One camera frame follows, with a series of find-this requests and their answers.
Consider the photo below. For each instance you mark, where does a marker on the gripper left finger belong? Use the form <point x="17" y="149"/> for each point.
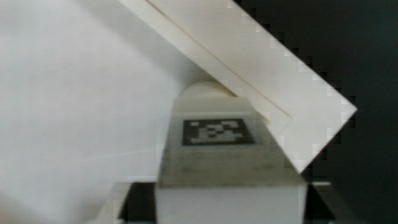
<point x="129" y="205"/>

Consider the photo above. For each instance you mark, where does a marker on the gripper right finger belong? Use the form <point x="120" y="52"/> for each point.
<point x="326" y="210"/>

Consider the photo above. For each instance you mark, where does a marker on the white table leg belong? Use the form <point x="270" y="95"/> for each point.
<point x="227" y="182"/>

